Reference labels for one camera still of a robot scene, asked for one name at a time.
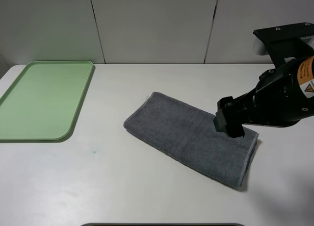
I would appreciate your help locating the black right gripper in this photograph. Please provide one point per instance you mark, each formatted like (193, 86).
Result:
(277, 100)

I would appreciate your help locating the grey towel with orange stripe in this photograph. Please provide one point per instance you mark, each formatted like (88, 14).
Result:
(187, 134)

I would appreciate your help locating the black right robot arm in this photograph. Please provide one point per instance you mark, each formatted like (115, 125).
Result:
(305, 79)

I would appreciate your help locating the light green plastic tray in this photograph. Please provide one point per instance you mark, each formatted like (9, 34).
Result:
(44, 101)

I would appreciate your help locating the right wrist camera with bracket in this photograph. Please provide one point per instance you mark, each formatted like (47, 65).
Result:
(285, 41)

